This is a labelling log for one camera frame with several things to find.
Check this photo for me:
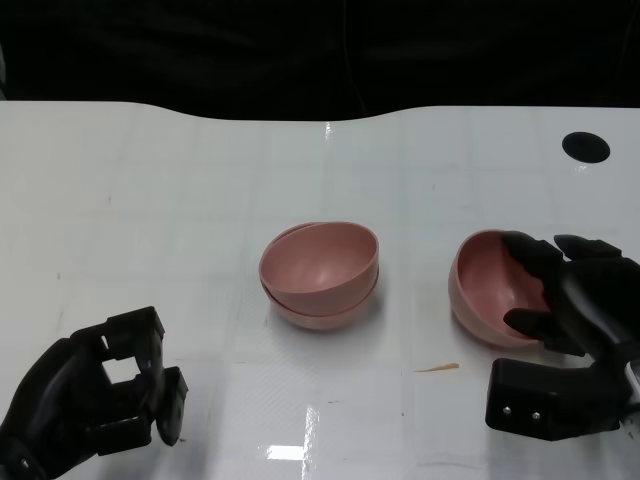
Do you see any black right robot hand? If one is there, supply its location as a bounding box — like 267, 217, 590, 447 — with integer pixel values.
501, 230, 640, 369

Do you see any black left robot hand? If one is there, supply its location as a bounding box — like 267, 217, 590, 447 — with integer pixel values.
0, 305, 190, 480

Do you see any pink plastic bowl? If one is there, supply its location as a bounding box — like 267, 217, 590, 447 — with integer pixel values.
258, 220, 380, 301
447, 229, 551, 349
259, 269, 381, 331

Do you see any black round table grommet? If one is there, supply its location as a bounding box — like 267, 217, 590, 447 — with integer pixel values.
561, 131, 612, 163

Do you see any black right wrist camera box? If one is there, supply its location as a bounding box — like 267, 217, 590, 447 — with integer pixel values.
484, 357, 631, 442

